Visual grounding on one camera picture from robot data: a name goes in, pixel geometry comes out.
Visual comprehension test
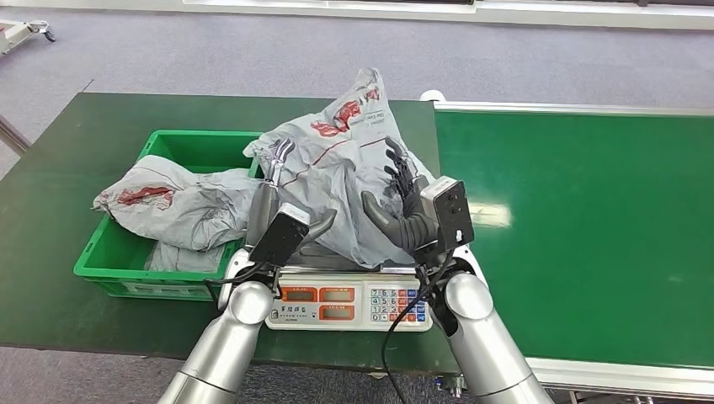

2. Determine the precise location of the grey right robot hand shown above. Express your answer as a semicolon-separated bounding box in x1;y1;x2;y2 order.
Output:
360;136;442;260

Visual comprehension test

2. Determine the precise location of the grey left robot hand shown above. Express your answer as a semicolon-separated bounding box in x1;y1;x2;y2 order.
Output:
244;138;338;250

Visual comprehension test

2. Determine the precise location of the grey mailer package red print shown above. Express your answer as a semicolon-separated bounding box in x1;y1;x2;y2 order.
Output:
242;67;437;270

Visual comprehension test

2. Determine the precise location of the crumpled grey mailer package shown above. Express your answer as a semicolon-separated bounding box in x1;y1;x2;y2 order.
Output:
92;155;264;252

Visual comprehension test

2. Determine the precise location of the green plastic basket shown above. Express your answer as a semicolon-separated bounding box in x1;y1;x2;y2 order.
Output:
72;130;264;302

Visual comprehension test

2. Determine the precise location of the flat grey mailer package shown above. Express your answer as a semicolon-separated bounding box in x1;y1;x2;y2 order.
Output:
146;242;227;274

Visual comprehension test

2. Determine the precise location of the electronic scale with steel tray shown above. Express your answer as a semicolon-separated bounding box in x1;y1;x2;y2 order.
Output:
264;239;434;332

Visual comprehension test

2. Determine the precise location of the green conveyor belt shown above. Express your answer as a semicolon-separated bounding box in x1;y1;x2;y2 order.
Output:
419;88;714;398

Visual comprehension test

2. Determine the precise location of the grey metal bar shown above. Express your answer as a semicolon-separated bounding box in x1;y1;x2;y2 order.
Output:
0;114;30;154

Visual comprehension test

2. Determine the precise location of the white wheeled cart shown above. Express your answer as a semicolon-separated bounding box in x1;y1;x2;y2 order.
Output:
0;19;57;56

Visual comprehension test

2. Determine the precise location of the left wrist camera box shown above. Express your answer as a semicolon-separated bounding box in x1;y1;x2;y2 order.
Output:
249;203;311;268

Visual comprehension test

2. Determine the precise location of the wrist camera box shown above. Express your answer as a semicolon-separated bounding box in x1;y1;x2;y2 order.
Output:
419;176;476;253
249;203;311;268

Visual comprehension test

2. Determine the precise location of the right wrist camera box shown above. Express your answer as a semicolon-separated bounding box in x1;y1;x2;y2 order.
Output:
419;176;476;253

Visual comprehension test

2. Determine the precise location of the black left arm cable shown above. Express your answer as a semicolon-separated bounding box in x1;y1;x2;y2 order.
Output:
203;262;281;305

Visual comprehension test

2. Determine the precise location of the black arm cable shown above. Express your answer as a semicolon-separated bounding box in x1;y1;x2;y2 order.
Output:
381;251;456;404
203;262;281;305

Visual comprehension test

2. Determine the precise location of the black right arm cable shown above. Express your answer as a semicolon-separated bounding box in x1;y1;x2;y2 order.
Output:
381;251;456;404

